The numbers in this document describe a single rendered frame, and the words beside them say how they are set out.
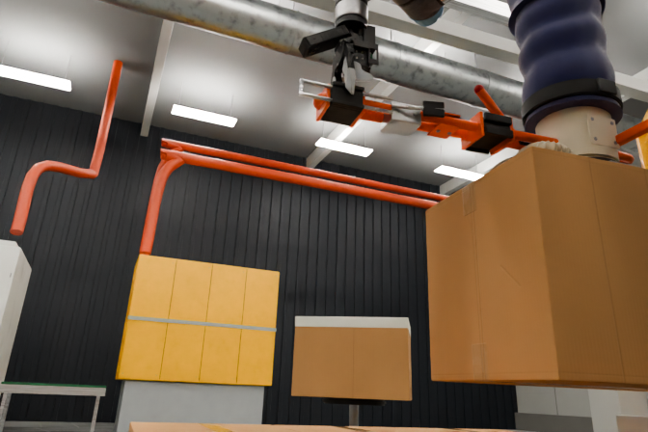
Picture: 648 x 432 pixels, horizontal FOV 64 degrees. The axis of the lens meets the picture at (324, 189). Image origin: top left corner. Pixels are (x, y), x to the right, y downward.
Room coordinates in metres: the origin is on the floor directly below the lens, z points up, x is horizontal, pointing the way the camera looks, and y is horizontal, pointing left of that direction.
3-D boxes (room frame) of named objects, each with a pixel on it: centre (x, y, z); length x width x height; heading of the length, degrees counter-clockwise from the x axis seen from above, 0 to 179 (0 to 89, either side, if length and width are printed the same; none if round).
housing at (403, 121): (0.98, -0.16, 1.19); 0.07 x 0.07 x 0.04; 17
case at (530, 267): (1.12, -0.60, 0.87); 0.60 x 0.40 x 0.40; 107
